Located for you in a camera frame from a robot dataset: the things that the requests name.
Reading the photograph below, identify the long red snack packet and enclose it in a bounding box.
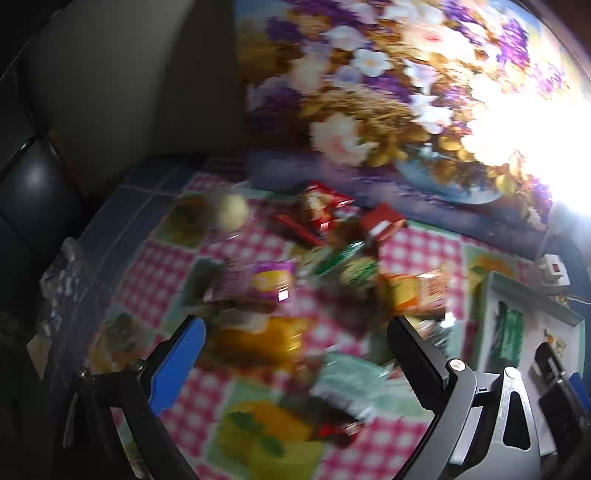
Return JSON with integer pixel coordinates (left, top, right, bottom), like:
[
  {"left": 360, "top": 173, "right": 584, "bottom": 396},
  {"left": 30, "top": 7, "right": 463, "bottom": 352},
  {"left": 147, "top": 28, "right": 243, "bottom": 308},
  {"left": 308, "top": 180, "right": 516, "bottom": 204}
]
[{"left": 274, "top": 213, "right": 324, "bottom": 245}]

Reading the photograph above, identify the yellow snack packet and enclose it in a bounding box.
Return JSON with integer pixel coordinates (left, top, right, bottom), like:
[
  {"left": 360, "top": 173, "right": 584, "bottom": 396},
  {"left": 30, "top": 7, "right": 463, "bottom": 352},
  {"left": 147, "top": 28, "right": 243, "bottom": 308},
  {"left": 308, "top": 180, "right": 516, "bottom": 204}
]
[{"left": 210, "top": 316, "right": 308, "bottom": 370}]

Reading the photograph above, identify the white power strip red switch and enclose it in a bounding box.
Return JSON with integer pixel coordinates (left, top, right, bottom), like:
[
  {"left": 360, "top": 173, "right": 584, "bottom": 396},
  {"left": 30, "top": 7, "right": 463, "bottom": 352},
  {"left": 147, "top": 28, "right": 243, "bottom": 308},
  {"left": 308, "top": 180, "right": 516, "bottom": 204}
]
[{"left": 538, "top": 254, "right": 571, "bottom": 288}]

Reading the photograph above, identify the floral still life painting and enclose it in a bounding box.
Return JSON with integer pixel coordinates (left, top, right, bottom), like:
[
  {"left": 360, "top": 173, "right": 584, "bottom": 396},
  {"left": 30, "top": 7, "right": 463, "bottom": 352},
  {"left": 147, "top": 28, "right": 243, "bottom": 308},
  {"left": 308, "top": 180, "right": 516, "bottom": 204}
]
[{"left": 233, "top": 0, "right": 591, "bottom": 252}]

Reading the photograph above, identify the green patterned snack packet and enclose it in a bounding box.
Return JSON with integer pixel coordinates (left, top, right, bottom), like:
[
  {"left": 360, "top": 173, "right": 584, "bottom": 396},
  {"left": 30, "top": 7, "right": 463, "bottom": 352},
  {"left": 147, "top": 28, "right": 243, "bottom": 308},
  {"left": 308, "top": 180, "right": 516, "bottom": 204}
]
[{"left": 314, "top": 240, "right": 379, "bottom": 289}]

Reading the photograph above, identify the clear plastic bag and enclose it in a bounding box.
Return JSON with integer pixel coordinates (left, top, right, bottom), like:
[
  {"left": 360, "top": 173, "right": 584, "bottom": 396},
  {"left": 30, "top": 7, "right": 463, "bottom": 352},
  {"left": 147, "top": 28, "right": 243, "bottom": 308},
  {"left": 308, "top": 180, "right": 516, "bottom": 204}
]
[{"left": 37, "top": 237, "right": 90, "bottom": 333}]

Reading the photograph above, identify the dark red snack packet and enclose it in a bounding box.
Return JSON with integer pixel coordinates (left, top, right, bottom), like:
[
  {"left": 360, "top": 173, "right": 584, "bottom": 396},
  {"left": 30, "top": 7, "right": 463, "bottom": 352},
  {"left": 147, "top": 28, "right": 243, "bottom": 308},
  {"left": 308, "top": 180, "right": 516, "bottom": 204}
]
[{"left": 286, "top": 397, "right": 365, "bottom": 446}]

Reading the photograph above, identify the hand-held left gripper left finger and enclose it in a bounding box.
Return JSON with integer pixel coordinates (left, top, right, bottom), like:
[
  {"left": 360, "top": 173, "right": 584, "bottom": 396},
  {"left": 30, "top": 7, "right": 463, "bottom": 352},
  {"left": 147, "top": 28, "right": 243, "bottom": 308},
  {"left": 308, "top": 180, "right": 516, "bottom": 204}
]
[{"left": 62, "top": 315, "right": 206, "bottom": 480}]

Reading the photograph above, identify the beige and orange snack packet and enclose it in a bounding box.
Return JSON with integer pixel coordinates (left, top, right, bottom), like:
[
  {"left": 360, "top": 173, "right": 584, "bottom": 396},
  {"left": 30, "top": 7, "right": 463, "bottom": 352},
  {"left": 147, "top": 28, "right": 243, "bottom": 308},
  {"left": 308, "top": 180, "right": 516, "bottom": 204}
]
[{"left": 381, "top": 263, "right": 455, "bottom": 319}]

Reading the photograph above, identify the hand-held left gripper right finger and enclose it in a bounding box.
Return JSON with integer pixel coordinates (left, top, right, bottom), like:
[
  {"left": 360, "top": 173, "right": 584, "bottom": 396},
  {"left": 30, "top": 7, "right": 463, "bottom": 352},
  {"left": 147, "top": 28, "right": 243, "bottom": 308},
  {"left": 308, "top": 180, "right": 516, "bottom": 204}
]
[{"left": 387, "top": 316, "right": 542, "bottom": 480}]

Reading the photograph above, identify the pale round object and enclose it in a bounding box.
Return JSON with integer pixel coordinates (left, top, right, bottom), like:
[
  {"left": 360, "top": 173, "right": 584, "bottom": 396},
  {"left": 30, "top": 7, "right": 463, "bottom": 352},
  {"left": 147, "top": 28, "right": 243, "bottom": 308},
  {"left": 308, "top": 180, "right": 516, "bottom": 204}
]
[{"left": 215, "top": 194, "right": 250, "bottom": 229}]

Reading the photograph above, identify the red snack packet with figure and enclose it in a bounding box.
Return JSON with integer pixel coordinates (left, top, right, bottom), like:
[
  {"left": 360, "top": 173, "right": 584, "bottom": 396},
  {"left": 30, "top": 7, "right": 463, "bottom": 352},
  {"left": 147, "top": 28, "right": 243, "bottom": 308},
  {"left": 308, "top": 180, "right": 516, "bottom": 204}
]
[{"left": 295, "top": 181, "right": 355, "bottom": 232}]

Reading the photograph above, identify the purple snack packet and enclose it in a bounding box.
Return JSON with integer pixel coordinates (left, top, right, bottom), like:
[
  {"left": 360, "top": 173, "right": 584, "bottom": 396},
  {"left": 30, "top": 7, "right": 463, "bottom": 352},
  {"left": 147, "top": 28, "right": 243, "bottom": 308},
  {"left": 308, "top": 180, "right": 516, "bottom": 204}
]
[{"left": 203, "top": 259, "right": 298, "bottom": 303}]

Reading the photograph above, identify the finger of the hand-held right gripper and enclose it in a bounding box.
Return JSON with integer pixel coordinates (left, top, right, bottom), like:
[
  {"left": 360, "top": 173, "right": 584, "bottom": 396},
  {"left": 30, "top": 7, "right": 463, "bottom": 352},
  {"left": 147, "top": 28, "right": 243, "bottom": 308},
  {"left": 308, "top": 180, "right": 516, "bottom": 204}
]
[
  {"left": 569, "top": 371, "right": 591, "bottom": 418},
  {"left": 534, "top": 342, "right": 583, "bottom": 459}
]

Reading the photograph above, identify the white box with green rim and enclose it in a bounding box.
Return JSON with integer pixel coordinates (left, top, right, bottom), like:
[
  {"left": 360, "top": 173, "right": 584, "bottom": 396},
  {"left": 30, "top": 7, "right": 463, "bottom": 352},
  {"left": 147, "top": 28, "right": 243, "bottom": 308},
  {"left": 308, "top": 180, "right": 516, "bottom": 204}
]
[{"left": 473, "top": 271, "right": 586, "bottom": 400}]

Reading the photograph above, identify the mint green snack packet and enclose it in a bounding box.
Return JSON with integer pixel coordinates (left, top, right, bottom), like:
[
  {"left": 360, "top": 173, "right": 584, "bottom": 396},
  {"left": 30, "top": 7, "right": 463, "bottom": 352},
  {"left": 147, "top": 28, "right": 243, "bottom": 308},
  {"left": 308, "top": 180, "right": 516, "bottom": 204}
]
[{"left": 309, "top": 353, "right": 393, "bottom": 416}]

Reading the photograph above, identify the dark blue cushion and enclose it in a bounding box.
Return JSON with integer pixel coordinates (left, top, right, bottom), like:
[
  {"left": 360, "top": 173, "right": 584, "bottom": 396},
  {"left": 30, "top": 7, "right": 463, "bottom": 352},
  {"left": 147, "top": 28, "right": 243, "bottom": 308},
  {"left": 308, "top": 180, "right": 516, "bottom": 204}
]
[{"left": 0, "top": 138, "right": 84, "bottom": 259}]

